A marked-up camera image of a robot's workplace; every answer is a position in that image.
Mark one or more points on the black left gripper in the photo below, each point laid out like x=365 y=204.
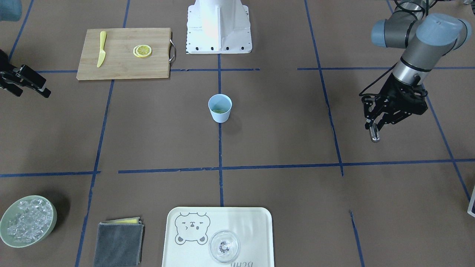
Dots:
x=390 y=88

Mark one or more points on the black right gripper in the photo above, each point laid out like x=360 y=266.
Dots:
x=23 y=76

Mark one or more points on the steel muddler black tip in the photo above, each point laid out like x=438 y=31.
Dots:
x=374 y=132

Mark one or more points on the half lemon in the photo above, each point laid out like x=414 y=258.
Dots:
x=142 y=51

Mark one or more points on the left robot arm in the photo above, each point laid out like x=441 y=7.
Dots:
x=426 y=38

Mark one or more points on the light blue cup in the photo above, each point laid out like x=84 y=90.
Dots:
x=220 y=107

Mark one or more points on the wooden cutting board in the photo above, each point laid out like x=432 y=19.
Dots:
x=120 y=62

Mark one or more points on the yellow plastic knife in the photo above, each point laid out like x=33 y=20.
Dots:
x=102 y=53

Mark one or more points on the white box at edge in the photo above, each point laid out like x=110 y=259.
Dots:
x=471 y=206

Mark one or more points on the green bowl of ice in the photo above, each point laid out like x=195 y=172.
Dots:
x=28 y=221

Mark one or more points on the grey folded cloth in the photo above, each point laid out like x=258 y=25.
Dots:
x=119 y=243

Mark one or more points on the clear wine glass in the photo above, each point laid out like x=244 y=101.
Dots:
x=224 y=246

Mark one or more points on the cream bear tray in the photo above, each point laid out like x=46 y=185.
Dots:
x=190 y=229

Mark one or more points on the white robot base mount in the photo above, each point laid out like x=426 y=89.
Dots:
x=218 y=27

